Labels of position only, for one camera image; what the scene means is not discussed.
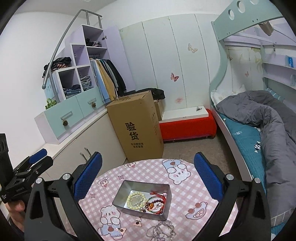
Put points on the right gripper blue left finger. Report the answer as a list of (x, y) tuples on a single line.
[(42, 220)]

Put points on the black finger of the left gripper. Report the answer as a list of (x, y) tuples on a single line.
[(39, 166)]

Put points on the pink checkered bear tablecloth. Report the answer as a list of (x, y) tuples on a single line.
[(180, 212)]

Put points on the large brown cardboard box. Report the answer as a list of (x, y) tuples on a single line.
[(135, 121)]

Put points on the small green plant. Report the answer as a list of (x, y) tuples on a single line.
[(50, 103)]

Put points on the white wardrobe with butterflies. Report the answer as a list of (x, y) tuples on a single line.
[(178, 54)]

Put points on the pink charm keychain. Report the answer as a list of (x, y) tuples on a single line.
[(138, 222)]

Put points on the teal bed sheet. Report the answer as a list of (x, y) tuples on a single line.
[(247, 143)]

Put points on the hanging clothes row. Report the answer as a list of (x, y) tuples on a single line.
[(108, 79)]

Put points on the white board on ottoman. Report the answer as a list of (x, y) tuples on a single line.
[(184, 114)]

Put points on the silver metal tin box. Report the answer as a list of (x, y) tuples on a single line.
[(146, 200)]

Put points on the red storage ottoman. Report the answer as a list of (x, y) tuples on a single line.
[(189, 129)]

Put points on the white pillow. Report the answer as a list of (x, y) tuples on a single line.
[(218, 96)]

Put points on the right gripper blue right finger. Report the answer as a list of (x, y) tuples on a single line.
[(252, 221)]

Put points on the grey duvet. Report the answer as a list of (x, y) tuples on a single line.
[(246, 104)]

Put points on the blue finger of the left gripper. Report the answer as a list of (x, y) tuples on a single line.
[(38, 156)]

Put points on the mint drawer stair unit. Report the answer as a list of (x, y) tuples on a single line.
[(60, 121)]

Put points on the mint bunk bed frame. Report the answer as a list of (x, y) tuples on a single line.
[(256, 41)]

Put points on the purple cubby shelf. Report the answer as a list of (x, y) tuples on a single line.
[(89, 41)]

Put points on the beige low cabinet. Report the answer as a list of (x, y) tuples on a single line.
[(95, 135)]

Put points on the black clothes pile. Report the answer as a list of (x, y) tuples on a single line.
[(157, 94)]

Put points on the person's left hand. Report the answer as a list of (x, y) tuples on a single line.
[(16, 211)]

